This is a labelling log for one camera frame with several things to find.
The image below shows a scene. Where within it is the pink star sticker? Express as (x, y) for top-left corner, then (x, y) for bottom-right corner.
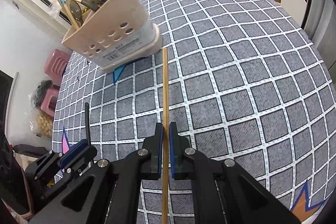
(61, 128), (70, 154)

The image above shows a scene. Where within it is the bag of potatoes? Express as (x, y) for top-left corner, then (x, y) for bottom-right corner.
(33, 110), (54, 138)

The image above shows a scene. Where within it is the blue star sticker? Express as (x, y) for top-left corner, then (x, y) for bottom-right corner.
(112, 58), (143, 84)

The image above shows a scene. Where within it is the pink plastic stool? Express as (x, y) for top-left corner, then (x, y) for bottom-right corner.
(44, 49), (71, 86)

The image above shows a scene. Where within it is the blue grid tablecloth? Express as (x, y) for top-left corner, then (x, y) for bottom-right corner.
(52, 0), (335, 222)

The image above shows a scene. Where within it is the beige utensil holder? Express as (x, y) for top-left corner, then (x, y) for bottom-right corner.
(62, 0), (163, 73)

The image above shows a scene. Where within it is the blue patterned chopstick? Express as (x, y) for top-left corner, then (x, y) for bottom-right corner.
(58, 0), (79, 30)

